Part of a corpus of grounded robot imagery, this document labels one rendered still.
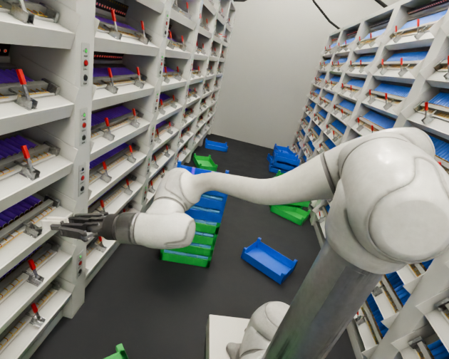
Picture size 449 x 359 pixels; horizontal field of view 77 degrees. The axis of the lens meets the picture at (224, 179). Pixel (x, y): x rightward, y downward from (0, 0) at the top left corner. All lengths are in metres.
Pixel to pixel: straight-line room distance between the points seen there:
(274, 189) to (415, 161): 0.30
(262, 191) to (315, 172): 0.13
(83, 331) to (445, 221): 1.33
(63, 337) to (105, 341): 0.16
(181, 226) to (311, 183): 0.36
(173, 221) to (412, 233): 0.55
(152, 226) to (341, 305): 0.48
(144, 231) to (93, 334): 0.74
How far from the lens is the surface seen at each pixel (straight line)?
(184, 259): 1.75
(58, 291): 1.39
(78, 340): 1.44
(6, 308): 1.11
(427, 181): 0.41
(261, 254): 2.01
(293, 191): 0.62
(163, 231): 0.77
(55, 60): 1.01
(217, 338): 1.14
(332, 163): 0.60
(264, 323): 0.89
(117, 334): 1.44
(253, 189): 0.67
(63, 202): 1.15
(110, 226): 0.85
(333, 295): 0.53
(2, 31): 0.79
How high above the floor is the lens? 1.15
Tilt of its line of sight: 23 degrees down
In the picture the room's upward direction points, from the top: 14 degrees clockwise
